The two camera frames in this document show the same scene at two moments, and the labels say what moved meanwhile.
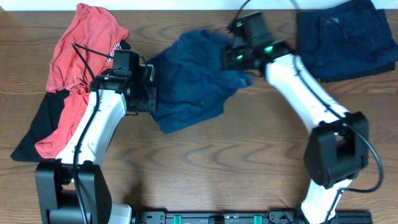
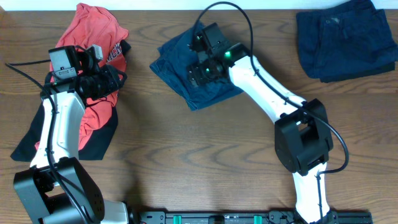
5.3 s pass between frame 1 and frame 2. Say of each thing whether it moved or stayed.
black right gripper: moved
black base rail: stayed
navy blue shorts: moved
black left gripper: moved
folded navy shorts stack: stayed
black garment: stayed
